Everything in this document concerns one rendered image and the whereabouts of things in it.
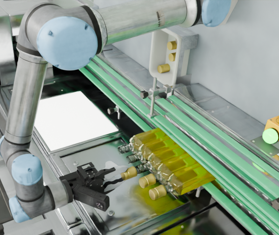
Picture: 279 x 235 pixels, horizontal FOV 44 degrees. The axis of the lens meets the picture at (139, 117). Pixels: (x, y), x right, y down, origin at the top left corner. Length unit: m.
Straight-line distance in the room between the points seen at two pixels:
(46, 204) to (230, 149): 0.56
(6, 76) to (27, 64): 1.03
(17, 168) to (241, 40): 0.79
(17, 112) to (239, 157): 0.64
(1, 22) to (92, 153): 0.83
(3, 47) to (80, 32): 1.17
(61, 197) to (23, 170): 0.16
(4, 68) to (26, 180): 1.08
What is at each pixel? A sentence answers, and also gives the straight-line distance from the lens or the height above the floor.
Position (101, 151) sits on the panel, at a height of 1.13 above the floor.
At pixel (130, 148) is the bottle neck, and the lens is 1.22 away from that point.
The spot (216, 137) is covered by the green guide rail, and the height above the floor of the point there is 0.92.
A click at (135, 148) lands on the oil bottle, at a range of 1.22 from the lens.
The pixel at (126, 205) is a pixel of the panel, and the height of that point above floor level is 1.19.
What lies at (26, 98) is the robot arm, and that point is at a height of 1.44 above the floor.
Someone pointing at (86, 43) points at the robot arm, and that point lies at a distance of 0.77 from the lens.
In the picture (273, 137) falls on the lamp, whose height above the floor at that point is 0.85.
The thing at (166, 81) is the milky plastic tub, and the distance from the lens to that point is 1.42.
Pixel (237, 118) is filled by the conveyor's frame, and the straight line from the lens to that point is 1.20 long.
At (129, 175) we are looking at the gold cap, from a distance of 1.11.
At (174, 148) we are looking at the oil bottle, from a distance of 1.21.
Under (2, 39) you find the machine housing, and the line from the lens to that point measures 1.88.
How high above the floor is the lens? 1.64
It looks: 29 degrees down
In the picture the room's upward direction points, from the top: 106 degrees counter-clockwise
